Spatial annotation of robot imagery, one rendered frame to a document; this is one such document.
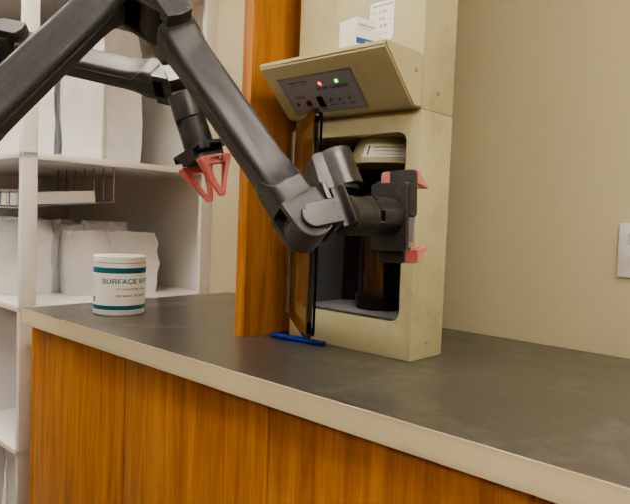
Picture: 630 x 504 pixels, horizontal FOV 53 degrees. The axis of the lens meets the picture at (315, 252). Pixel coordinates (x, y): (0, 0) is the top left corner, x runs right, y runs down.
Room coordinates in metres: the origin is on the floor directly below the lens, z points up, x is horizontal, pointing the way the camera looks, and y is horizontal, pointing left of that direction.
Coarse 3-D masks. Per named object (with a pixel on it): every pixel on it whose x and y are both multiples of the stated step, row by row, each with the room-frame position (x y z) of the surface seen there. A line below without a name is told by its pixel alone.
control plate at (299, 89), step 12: (324, 72) 1.20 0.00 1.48; (336, 72) 1.18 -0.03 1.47; (348, 72) 1.17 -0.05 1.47; (288, 84) 1.28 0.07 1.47; (300, 84) 1.26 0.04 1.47; (312, 84) 1.24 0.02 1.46; (324, 84) 1.22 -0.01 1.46; (336, 84) 1.20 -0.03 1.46; (348, 84) 1.19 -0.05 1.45; (288, 96) 1.30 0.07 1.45; (300, 96) 1.28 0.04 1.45; (312, 96) 1.26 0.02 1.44; (324, 96) 1.25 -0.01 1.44; (336, 96) 1.23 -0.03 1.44; (360, 96) 1.19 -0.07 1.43; (300, 108) 1.31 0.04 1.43; (312, 108) 1.29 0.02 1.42; (324, 108) 1.27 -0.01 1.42; (336, 108) 1.25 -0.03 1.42; (348, 108) 1.23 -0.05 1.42
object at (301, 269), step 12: (312, 120) 1.08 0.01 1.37; (300, 132) 1.25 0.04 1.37; (312, 132) 1.08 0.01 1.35; (300, 144) 1.24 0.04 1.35; (312, 144) 1.07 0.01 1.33; (300, 156) 1.23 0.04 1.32; (312, 156) 1.07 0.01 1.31; (300, 168) 1.23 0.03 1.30; (312, 252) 1.06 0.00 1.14; (300, 264) 1.17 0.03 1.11; (312, 264) 1.06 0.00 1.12; (300, 276) 1.17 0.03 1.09; (312, 276) 1.06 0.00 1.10; (300, 288) 1.16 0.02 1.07; (312, 288) 1.06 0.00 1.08; (300, 300) 1.15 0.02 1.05; (288, 312) 1.34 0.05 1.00; (300, 312) 1.15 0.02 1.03; (300, 324) 1.14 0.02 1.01
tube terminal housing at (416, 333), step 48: (336, 0) 1.31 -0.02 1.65; (432, 0) 1.17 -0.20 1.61; (336, 48) 1.30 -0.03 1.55; (432, 48) 1.18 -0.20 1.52; (432, 96) 1.19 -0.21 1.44; (336, 144) 1.41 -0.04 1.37; (432, 144) 1.19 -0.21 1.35; (432, 192) 1.20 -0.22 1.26; (432, 240) 1.20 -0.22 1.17; (432, 288) 1.21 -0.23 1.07; (336, 336) 1.28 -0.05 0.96; (384, 336) 1.20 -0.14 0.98; (432, 336) 1.22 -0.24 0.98
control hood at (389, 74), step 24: (360, 48) 1.12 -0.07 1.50; (384, 48) 1.08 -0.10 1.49; (408, 48) 1.13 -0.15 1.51; (264, 72) 1.29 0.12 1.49; (288, 72) 1.25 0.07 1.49; (312, 72) 1.22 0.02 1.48; (360, 72) 1.15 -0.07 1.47; (384, 72) 1.12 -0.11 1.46; (408, 72) 1.13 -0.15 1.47; (384, 96) 1.16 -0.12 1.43; (408, 96) 1.13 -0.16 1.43
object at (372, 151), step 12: (360, 144) 1.30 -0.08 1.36; (372, 144) 1.27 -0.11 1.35; (384, 144) 1.26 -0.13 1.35; (396, 144) 1.26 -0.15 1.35; (360, 156) 1.28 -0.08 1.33; (372, 156) 1.26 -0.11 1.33; (384, 156) 1.25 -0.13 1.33; (396, 156) 1.24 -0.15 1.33; (372, 168) 1.41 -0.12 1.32; (384, 168) 1.41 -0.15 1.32; (396, 168) 1.41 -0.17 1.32
